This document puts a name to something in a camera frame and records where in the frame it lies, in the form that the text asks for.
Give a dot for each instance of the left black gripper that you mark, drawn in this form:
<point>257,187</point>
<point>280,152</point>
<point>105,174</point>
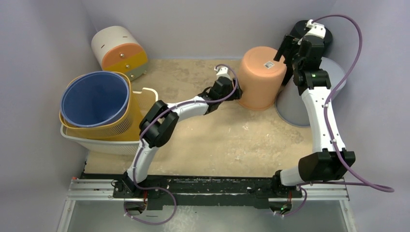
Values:
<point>236,96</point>

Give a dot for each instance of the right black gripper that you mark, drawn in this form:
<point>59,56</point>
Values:
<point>291,47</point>

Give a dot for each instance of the black plastic bin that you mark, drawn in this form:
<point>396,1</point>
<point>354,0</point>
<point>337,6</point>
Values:
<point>298,31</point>

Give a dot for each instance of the orange capybara bin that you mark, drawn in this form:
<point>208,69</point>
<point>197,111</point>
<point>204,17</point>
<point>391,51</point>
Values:
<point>260,77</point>

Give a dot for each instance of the grey plastic bin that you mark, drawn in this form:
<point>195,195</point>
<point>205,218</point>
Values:
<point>290,105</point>

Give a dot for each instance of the blue plastic bucket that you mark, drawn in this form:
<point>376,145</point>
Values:
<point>95,99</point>

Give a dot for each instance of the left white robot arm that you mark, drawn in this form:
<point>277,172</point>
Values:
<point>159,124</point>

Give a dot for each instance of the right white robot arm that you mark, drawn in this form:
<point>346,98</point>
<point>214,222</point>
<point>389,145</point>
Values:
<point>329,159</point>

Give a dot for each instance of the white drawer container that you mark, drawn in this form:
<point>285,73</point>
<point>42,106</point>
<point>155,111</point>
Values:
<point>116,50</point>

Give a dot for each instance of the white mesh basket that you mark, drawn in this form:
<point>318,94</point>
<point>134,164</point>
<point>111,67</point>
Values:
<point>121,146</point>

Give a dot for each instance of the yellow mesh basket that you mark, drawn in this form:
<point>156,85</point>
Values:
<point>125,127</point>

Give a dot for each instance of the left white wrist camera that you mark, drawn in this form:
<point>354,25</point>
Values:
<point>222,71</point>

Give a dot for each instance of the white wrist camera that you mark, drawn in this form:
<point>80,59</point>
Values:
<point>222,71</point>
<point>314,29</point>

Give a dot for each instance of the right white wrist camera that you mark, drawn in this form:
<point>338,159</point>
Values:
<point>314,29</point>

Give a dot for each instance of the aluminium mounting rail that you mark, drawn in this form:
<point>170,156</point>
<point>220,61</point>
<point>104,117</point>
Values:
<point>102,189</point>

